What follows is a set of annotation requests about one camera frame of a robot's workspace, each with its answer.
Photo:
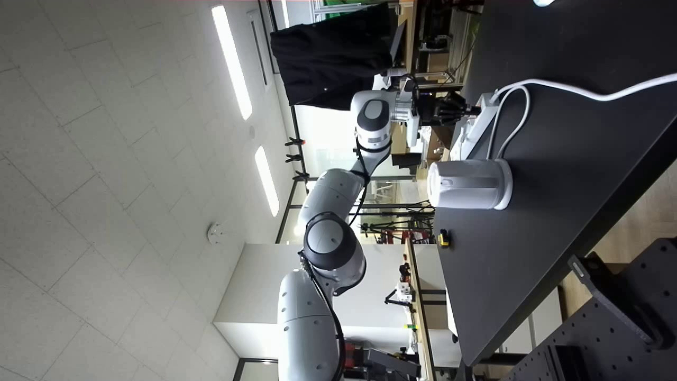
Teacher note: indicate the black hanging cloth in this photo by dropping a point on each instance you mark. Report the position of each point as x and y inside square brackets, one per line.
[325, 64]

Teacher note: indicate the white electric kettle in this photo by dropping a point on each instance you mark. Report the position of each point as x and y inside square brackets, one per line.
[471, 185]

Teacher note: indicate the white extension power strip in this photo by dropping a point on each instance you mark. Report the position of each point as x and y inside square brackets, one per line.
[474, 125]

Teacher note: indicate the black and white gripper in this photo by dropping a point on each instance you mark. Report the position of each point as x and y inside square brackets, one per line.
[444, 106]

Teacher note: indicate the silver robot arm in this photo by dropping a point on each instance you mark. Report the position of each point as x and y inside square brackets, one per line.
[330, 257]

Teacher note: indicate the wooden workbench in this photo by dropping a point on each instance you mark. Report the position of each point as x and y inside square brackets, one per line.
[423, 347]

